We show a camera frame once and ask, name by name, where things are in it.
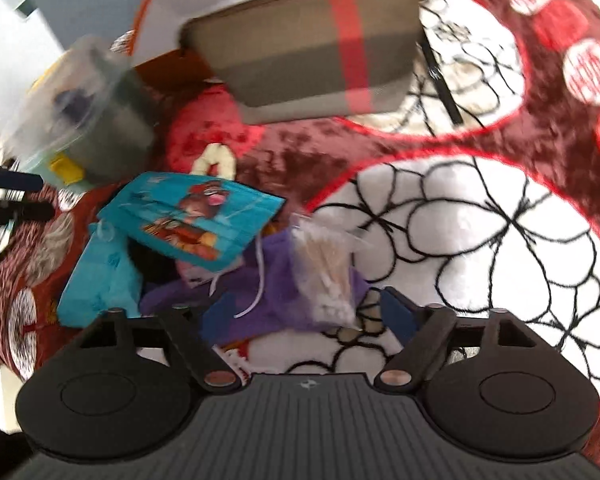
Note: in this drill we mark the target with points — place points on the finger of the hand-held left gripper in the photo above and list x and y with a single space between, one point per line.
25 211
15 180

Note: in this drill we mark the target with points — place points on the teal wet wipes pack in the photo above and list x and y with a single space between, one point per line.
95 280

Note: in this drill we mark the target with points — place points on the black pen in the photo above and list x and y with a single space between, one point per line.
442 90

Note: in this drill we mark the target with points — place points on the clear bag of cotton swabs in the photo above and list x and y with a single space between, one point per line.
325 270

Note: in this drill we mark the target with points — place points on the red floral printed blanket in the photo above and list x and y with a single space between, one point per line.
480 260

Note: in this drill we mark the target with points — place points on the brown pouch with red stripe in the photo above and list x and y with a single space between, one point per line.
290 50

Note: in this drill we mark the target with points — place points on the cream scrunchie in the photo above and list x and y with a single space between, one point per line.
227 160

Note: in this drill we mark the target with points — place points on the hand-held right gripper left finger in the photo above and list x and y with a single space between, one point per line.
220 317

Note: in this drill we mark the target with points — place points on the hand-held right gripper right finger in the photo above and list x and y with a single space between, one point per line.
397 315

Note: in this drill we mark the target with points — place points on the orange and white box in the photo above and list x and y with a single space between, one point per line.
180 15

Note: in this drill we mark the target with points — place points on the clear plastic container yellow latch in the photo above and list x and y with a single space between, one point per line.
80 105

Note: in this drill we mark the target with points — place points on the teal cartoon print mask pack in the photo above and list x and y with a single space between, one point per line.
155 210

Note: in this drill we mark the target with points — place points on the purple cloth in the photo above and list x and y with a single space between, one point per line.
275 305

